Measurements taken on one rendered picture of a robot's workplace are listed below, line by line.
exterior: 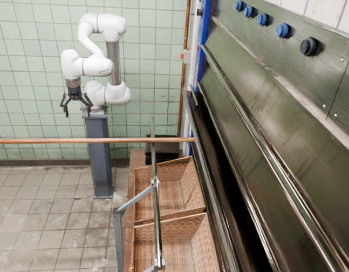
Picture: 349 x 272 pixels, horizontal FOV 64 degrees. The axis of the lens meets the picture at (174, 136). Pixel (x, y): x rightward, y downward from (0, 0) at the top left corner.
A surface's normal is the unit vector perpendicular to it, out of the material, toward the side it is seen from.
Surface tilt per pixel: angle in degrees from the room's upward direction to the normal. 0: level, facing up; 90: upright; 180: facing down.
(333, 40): 90
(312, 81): 90
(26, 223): 0
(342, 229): 70
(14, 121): 90
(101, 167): 90
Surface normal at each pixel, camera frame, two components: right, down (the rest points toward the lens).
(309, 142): -0.91, -0.29
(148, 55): 0.10, 0.55
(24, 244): 0.06, -0.84
